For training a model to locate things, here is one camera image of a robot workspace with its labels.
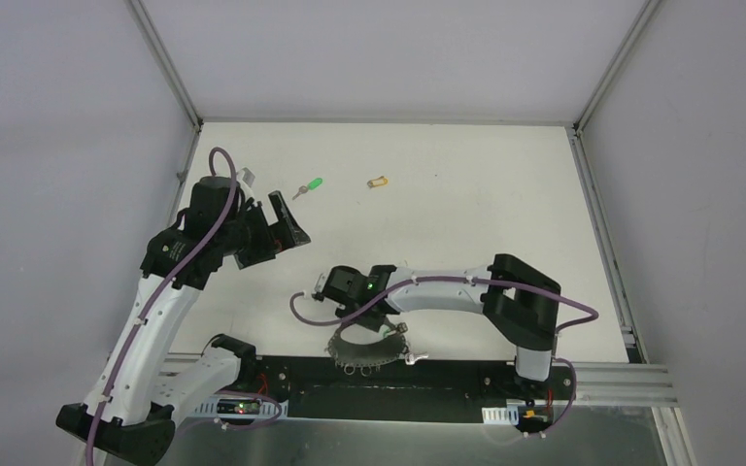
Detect large wire keyring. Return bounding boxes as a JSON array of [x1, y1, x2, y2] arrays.
[[325, 328, 429, 377]]

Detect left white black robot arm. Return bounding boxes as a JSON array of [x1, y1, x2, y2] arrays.
[[55, 176, 310, 465]]

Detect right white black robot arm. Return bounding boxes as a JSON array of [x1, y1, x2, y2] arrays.
[[313, 253, 561, 398]]

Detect green tagged loose key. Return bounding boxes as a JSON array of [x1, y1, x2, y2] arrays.
[[292, 178, 323, 200]]

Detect yellow key tag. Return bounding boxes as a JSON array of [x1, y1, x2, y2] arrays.
[[366, 176, 389, 188]]

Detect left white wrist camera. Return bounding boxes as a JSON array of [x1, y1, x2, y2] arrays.
[[236, 167, 255, 201]]

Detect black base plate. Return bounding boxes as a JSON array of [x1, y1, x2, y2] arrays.
[[230, 355, 575, 424]]

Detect right white cable duct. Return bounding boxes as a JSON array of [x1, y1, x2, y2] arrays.
[[481, 406, 520, 426]]

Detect white cable duct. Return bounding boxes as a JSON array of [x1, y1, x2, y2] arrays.
[[481, 406, 520, 426], [188, 397, 288, 420]]

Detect left white cable duct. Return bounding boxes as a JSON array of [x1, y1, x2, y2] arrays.
[[188, 397, 288, 420]]

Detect left aluminium frame post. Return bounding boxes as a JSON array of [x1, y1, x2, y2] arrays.
[[83, 0, 204, 466]]

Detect aluminium frame post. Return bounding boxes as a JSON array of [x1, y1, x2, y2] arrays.
[[83, 0, 204, 466], [565, 0, 696, 466]]

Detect right aluminium frame post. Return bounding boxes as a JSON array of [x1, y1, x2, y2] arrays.
[[565, 0, 696, 466]]

